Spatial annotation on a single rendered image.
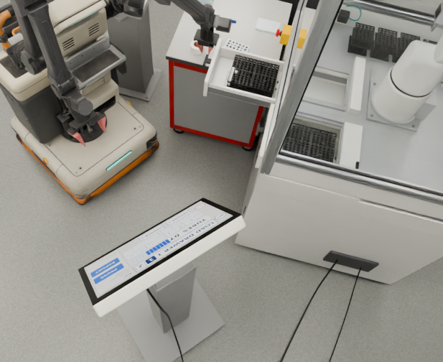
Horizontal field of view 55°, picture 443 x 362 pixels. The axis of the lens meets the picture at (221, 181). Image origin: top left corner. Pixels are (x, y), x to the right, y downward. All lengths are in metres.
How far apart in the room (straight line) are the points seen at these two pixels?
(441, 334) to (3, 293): 2.47
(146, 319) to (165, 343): 0.16
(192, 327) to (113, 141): 1.15
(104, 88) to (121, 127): 0.54
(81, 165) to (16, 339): 0.98
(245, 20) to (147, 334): 1.80
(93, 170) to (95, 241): 0.43
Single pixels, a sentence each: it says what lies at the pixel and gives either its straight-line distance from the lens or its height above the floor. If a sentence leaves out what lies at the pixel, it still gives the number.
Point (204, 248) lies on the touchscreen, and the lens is 1.32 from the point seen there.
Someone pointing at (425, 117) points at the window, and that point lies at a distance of 1.40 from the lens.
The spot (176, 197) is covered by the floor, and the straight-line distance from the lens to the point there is 2.69.
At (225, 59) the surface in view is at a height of 0.84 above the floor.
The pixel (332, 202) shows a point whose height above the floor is 0.86.
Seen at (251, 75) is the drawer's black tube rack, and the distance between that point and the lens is 2.12.
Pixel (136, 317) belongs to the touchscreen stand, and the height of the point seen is 0.04.
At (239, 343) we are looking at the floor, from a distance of 2.47.
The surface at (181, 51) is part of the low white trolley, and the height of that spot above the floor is 0.76.
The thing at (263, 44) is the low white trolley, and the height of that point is 0.76.
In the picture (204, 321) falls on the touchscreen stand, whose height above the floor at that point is 0.04.
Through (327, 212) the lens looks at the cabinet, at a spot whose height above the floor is 0.76.
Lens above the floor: 2.43
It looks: 62 degrees down
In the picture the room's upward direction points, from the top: 12 degrees clockwise
